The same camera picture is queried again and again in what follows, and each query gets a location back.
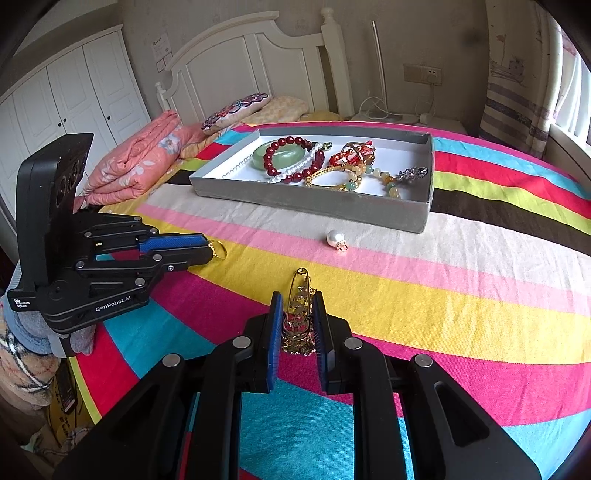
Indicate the thin gold hoop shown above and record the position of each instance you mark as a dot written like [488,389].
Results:
[225,251]

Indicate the yellow bag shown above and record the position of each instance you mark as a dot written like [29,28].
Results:
[64,410]

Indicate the window frame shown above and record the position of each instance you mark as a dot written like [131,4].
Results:
[572,143]

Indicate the silver ornament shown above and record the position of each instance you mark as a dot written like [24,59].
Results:
[413,173]

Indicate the white pearl strand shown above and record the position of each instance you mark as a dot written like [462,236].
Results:
[295,167]

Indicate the white headboard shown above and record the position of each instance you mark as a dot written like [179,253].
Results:
[240,64]

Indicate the pink folded quilt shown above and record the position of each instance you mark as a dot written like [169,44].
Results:
[134,157]

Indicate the grey jewelry tray box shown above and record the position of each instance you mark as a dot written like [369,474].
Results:
[314,203]

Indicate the person's left hand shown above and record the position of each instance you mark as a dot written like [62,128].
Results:
[27,339]

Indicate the gold bangle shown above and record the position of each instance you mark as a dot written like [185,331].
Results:
[330,187]

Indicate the pearl pendant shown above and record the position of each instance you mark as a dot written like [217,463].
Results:
[333,237]

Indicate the yellow pillow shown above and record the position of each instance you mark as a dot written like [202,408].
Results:
[281,110]

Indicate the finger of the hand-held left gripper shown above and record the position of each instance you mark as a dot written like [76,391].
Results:
[184,259]
[175,242]

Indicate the paper notice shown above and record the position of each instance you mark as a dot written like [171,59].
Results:
[161,46]

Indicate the white lamp pole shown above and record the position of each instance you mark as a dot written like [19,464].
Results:
[379,64]

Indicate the gold brooch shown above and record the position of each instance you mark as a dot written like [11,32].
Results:
[299,314]

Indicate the wall switch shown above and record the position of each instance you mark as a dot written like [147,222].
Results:
[164,63]

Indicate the striped bedsheet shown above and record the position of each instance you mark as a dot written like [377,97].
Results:
[461,286]

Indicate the green jade bangle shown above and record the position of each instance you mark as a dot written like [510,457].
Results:
[258,154]

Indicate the wall socket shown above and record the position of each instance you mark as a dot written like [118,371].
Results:
[421,74]

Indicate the embroidered pillow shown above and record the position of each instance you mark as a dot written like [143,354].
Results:
[233,113]

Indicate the white wardrobe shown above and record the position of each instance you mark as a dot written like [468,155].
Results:
[60,101]

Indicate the person's left forearm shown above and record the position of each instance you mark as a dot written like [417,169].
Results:
[23,374]

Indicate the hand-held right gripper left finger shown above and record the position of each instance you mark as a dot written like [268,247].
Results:
[276,341]

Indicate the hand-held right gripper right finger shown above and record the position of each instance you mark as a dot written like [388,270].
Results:
[319,341]

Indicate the striped curtain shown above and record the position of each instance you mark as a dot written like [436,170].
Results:
[508,106]

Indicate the white nightstand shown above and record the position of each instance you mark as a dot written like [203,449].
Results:
[438,124]

